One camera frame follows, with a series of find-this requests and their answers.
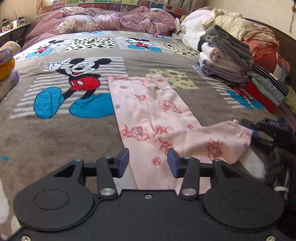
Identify stack of folded clothes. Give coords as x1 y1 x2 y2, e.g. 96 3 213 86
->
242 17 296 93

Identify beige fleece folded clothes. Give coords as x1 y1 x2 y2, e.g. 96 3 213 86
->
198 42 250 73

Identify colourful alphabet foam mat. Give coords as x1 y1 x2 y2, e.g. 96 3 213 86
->
52 0 188 16

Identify cartoon mouse printed blanket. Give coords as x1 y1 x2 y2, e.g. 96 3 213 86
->
0 30 296 241

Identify wooden framed window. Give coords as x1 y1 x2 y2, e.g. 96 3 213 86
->
35 0 54 18

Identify lilac printed folded garment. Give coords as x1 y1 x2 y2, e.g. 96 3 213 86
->
0 69 20 100

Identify pink printed pants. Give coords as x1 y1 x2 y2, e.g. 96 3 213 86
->
107 73 255 194

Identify orange pink blanket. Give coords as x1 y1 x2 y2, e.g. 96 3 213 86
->
241 38 291 82

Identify cream quilt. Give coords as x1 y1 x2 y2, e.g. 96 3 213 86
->
202 8 281 46

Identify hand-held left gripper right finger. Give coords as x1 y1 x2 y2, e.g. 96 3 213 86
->
166 148 244 199

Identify dark desk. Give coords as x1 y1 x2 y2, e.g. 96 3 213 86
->
0 22 32 47

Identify purple floral quilt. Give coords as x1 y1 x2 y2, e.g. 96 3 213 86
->
21 6 176 51

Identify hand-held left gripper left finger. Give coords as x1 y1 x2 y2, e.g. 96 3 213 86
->
53 148 130 200

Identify stack of jeans red clothes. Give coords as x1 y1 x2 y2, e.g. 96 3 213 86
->
250 72 287 103

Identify black striped folded garment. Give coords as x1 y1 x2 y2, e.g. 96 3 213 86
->
254 64 290 96

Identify dark grey fleece folded clothes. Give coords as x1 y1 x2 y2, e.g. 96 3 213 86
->
204 25 255 70

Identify mint green folded garment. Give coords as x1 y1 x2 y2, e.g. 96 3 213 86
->
250 77 285 106

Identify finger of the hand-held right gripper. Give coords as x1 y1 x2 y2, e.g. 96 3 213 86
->
250 132 276 151
240 118 264 131

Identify lilac grey folded clothes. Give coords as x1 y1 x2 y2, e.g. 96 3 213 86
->
199 60 252 88

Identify white quilt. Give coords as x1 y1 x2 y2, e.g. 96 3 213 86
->
172 9 213 55

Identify red folded garment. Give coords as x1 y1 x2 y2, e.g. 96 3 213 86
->
245 81 278 113

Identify yellow folded garment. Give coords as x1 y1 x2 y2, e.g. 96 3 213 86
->
0 57 16 81

